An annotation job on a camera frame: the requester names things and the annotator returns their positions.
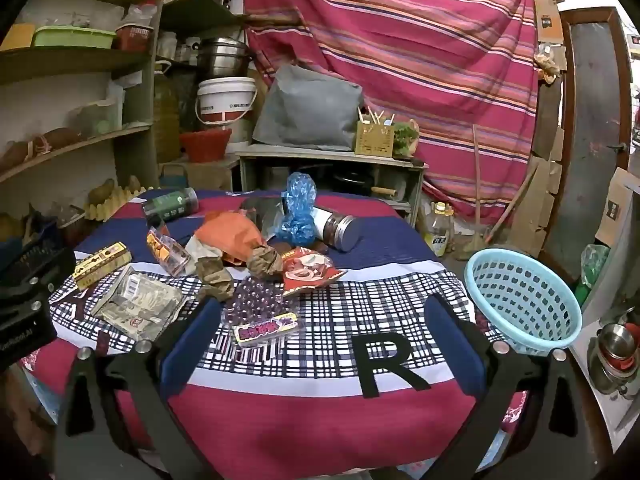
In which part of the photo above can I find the red plastic container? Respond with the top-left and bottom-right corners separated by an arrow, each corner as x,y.
116,24 -> 153,52

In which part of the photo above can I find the red snack wrapper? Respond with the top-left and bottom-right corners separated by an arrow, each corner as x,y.
280,247 -> 348,298

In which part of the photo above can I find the black pan with wooden handle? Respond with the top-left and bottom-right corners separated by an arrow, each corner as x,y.
330,170 -> 401,201

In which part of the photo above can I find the blue plastic bag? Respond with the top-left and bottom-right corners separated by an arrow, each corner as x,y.
274,171 -> 319,247

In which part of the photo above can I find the brown crumpled paper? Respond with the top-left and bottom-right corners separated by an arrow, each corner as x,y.
247,246 -> 285,278
195,256 -> 235,302

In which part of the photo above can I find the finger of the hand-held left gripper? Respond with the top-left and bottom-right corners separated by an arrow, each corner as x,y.
0,246 -> 77,306

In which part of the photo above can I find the light blue plastic basket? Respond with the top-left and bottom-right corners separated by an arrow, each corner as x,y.
464,247 -> 583,356

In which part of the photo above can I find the green plastic tray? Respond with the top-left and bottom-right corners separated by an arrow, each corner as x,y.
32,26 -> 118,51

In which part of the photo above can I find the green plastic jar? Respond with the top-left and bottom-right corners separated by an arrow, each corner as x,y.
141,187 -> 200,228

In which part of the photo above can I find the dark plastic bag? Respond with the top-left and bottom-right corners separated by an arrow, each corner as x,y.
240,196 -> 286,236

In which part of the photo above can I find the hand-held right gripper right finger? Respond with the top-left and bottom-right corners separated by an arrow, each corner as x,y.
415,292 -> 601,480

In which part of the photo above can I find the black letter sticker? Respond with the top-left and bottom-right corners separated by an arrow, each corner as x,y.
352,332 -> 432,400

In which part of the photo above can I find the low wooden side table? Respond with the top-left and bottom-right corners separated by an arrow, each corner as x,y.
235,144 -> 428,221

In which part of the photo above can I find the glass jar with metal lid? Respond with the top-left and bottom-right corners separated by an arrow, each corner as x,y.
314,208 -> 357,253

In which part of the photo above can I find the cardboard box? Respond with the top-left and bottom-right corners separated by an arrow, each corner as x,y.
595,167 -> 635,248

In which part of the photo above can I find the clear packet of orange snacks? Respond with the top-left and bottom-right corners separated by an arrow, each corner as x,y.
146,227 -> 196,277

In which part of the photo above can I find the checked red blue tablecloth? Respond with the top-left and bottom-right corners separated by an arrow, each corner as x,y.
20,187 -> 531,476

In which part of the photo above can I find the yellow egg tray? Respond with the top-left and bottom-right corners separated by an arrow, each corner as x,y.
85,185 -> 151,221

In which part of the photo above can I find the yellow and black box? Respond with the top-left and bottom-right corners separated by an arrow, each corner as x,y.
72,241 -> 132,291

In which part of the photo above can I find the purple candy packet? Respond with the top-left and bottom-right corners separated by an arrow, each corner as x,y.
232,312 -> 301,348

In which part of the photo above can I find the white plastic bucket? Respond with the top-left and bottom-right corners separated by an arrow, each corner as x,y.
195,77 -> 258,127

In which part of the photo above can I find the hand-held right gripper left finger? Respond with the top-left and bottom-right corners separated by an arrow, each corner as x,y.
55,299 -> 223,480

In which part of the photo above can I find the large oil jug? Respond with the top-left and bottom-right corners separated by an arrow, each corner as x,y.
152,60 -> 181,163

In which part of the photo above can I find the stack of steel bowls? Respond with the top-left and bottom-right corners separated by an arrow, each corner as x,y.
587,322 -> 640,396

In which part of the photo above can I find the yellow oil bottle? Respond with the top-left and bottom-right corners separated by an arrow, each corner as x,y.
425,202 -> 453,258

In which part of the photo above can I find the striped red hanging cloth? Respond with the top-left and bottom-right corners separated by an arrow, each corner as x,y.
242,0 -> 543,226

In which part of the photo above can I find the straw broom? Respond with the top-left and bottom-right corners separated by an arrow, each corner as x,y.
457,125 -> 496,261

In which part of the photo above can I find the wooden utensil box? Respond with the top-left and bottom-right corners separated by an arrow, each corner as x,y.
355,107 -> 396,155

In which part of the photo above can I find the wooden wall shelf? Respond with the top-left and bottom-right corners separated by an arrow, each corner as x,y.
0,0 -> 167,221

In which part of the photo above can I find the red plastic basin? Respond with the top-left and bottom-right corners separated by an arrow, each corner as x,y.
179,128 -> 233,163

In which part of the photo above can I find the steel cooking pot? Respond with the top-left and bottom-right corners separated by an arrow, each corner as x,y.
196,37 -> 251,80

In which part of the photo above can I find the green plastic bag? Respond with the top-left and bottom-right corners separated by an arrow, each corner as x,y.
575,244 -> 611,306

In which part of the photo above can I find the small blue bucket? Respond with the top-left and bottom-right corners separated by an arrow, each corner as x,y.
159,162 -> 188,188

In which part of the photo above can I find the bunch of green herbs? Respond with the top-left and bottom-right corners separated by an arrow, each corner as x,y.
392,121 -> 420,157

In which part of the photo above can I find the grey fabric bag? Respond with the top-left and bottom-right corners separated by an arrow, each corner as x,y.
252,63 -> 364,152

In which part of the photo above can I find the white kitchen cabinet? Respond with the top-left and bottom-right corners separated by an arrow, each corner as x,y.
567,210 -> 640,441

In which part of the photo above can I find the brown framed door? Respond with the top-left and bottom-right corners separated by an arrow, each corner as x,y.
542,7 -> 635,281

